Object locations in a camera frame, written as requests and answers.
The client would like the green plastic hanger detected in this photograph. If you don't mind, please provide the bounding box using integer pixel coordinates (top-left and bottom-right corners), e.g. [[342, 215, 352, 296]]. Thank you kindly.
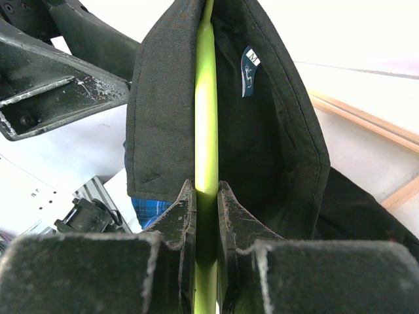
[[194, 1, 219, 313]]

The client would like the wooden clothes rack frame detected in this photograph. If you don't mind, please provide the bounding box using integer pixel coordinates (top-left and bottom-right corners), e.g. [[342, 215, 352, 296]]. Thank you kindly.
[[308, 88, 418, 213]]

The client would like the blue plaid shirt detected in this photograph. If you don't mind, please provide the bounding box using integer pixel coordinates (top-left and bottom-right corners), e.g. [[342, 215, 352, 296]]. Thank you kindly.
[[122, 140, 173, 232]]

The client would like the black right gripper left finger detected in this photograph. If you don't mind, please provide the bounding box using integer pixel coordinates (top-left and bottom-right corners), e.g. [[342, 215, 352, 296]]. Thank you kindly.
[[1, 180, 196, 313]]

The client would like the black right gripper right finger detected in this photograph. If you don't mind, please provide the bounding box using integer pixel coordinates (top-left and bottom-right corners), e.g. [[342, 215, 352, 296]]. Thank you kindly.
[[217, 181, 418, 313]]

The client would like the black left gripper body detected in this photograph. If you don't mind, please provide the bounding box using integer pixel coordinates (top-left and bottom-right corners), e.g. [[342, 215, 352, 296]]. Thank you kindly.
[[1, 0, 61, 41]]

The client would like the black button shirt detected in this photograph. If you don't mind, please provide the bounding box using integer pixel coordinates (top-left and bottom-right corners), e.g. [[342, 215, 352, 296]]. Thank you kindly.
[[125, 1, 418, 256]]

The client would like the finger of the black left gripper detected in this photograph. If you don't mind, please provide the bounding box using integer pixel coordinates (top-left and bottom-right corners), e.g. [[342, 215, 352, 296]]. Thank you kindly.
[[48, 1, 139, 80], [1, 33, 130, 141]]

